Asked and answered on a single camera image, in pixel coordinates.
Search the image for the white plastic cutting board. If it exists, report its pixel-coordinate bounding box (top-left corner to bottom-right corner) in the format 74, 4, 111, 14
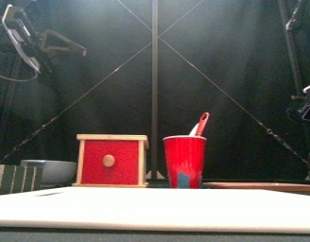
0, 186, 310, 235

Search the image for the brown wooden tray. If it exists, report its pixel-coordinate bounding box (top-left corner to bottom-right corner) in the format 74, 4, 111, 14
202, 181, 310, 195

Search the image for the red plastic cup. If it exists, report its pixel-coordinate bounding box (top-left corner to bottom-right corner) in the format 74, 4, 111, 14
160, 134, 207, 190

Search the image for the blue tape patch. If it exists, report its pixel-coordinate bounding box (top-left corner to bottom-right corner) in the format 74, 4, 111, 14
176, 171, 192, 190

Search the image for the grey bowl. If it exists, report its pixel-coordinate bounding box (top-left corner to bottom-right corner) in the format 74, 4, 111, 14
19, 159, 78, 185

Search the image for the red wooden drawer box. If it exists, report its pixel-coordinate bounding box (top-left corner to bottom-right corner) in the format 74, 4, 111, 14
71, 133, 150, 189

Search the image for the thin diagonal brace wire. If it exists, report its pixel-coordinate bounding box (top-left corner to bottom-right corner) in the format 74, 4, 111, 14
115, 0, 310, 165
0, 0, 204, 164

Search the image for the black slanted frame pole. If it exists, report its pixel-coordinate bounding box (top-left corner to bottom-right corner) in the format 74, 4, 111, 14
275, 0, 308, 101

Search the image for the red handled white utensil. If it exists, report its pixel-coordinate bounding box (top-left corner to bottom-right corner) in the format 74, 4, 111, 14
187, 112, 211, 138

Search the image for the black vertical frame pole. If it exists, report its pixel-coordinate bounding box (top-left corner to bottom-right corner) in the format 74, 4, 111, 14
144, 0, 166, 181

